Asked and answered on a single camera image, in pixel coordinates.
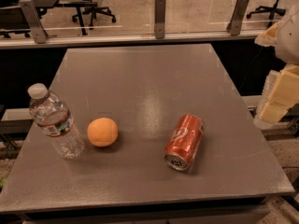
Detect orange fruit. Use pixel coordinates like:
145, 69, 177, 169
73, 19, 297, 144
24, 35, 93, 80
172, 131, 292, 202
87, 118, 118, 147

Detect red coke can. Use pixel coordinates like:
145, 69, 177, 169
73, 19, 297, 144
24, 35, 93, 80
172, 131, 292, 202
164, 114, 205, 172

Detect left metal rail bracket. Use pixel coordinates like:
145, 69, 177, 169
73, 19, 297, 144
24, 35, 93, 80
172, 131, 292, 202
19, 0, 48, 44

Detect metal rail bracket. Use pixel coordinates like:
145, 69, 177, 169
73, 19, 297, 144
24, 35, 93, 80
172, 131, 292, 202
226, 0, 249, 35
154, 0, 166, 39
19, 0, 48, 44

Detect black office chair left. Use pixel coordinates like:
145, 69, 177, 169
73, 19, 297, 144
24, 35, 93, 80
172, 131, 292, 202
82, 0, 116, 27

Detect clear plastic water bottle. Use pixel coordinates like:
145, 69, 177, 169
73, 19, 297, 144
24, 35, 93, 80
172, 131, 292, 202
27, 83, 84, 159

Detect middle metal rail bracket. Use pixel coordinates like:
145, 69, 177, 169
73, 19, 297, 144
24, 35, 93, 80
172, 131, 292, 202
154, 0, 166, 39

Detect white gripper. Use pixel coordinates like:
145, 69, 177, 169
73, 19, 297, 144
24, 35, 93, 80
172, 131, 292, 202
254, 4, 299, 123

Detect dark background desk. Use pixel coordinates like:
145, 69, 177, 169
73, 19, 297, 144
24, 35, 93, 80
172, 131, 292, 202
0, 0, 100, 38

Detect right metal rail bracket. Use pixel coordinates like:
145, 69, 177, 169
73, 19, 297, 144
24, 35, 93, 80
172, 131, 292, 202
226, 0, 249, 35

